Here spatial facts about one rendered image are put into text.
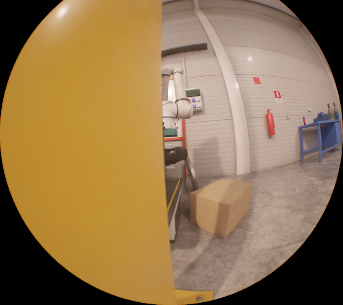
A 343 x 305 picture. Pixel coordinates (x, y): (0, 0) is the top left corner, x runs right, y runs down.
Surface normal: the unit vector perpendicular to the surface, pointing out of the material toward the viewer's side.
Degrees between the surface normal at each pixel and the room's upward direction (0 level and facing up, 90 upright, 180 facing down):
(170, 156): 90
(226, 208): 90
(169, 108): 90
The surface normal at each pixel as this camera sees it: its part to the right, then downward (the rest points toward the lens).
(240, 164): -0.26, -0.11
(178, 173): 0.45, -0.09
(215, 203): -0.83, -0.04
